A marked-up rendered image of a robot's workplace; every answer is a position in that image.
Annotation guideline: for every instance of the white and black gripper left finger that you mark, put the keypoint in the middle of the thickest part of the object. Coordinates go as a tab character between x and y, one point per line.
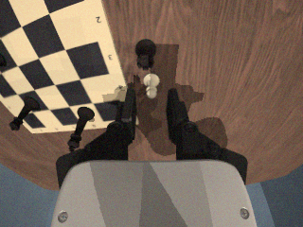
112	145

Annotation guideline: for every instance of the cream chessboard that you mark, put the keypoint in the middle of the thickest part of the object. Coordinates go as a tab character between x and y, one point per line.
62	53

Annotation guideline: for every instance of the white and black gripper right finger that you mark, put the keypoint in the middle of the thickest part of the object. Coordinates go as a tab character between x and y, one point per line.
190	143

